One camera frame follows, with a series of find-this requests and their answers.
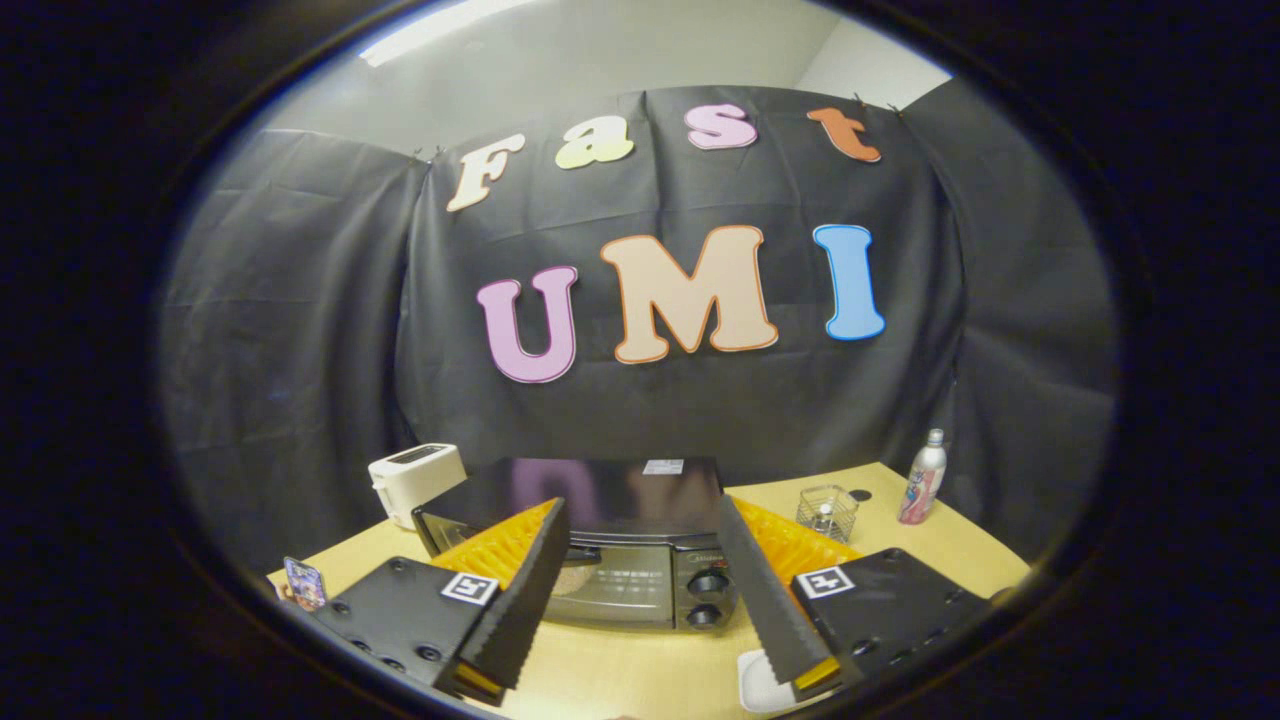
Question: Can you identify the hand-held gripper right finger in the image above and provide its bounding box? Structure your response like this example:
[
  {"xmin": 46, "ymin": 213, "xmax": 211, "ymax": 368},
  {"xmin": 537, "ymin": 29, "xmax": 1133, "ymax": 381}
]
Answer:
[{"xmin": 716, "ymin": 494, "xmax": 1001, "ymax": 703}]

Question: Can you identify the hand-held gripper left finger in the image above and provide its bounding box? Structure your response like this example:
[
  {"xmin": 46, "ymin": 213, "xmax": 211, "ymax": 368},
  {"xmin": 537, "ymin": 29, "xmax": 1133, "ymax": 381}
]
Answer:
[{"xmin": 305, "ymin": 497, "xmax": 572, "ymax": 705}]

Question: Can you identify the black toaster oven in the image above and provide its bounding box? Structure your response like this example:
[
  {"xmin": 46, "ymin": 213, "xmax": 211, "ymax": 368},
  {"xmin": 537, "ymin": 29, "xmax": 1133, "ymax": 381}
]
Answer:
[{"xmin": 411, "ymin": 457, "xmax": 742, "ymax": 634}]

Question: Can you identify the white bread toaster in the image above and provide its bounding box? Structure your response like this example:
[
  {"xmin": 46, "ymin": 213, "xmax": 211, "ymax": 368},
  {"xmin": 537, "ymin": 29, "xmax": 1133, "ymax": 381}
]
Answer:
[{"xmin": 367, "ymin": 442, "xmax": 469, "ymax": 532}]

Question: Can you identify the white plate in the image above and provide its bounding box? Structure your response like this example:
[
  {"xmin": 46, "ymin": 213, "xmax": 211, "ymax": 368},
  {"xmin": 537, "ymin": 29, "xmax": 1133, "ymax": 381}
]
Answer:
[{"xmin": 736, "ymin": 647, "xmax": 833, "ymax": 714}]

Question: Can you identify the pink and white bottle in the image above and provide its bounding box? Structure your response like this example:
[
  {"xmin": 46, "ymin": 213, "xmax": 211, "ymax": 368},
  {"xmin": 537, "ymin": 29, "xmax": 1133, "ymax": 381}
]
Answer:
[{"xmin": 897, "ymin": 428, "xmax": 949, "ymax": 527}]

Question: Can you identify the smartphone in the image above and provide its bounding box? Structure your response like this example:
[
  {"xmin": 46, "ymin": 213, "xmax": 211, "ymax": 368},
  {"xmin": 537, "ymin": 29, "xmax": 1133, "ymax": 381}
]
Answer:
[{"xmin": 282, "ymin": 556, "xmax": 329, "ymax": 613}]

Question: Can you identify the wire mesh holder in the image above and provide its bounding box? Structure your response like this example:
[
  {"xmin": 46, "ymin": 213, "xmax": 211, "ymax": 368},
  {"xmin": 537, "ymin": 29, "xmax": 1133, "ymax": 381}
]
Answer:
[{"xmin": 795, "ymin": 484, "xmax": 860, "ymax": 545}]

